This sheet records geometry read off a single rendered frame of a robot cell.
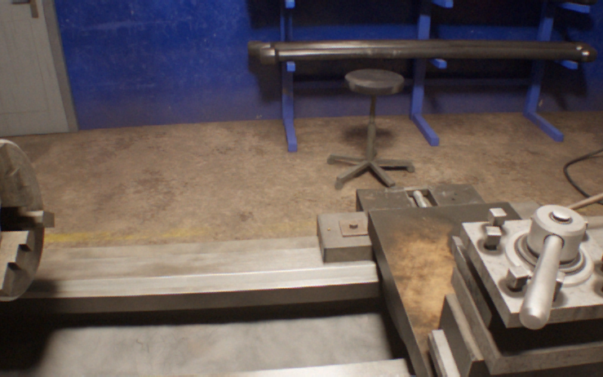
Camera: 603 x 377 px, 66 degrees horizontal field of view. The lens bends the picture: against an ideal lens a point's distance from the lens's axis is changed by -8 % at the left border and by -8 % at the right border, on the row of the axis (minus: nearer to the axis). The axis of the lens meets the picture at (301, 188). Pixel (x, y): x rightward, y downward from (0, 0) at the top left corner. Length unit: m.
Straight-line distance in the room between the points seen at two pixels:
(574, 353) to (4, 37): 3.95
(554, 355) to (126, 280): 0.78
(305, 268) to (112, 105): 3.18
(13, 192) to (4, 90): 3.45
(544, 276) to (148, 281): 0.76
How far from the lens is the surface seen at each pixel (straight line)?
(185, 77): 3.85
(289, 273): 1.01
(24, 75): 4.13
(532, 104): 4.36
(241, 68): 3.79
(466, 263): 0.67
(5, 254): 0.81
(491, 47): 3.67
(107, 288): 1.06
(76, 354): 1.11
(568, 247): 0.60
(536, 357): 0.62
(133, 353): 1.07
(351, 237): 1.06
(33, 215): 0.86
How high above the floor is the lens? 1.49
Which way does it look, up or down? 30 degrees down
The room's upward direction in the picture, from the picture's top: straight up
